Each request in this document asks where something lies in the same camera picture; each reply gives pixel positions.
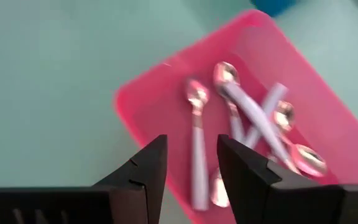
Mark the blue plastic bin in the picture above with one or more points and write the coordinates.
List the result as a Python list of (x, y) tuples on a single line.
[(272, 6)]

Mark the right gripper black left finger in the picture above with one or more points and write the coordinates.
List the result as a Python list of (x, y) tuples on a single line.
[(141, 186)]

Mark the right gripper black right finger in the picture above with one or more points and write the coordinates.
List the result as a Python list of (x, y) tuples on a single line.
[(253, 193)]

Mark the pink plastic bin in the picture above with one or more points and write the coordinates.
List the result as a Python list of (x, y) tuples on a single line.
[(166, 109)]

